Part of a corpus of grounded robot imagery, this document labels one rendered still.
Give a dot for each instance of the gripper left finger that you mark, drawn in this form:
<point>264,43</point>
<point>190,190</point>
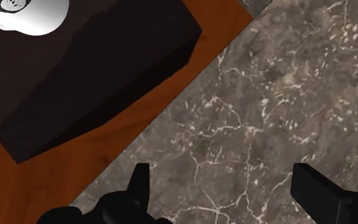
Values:
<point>138,189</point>

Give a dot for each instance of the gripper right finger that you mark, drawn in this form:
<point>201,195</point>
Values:
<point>321,195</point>

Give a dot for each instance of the dark robot stand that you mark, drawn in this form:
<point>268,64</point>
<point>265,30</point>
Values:
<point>82,77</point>

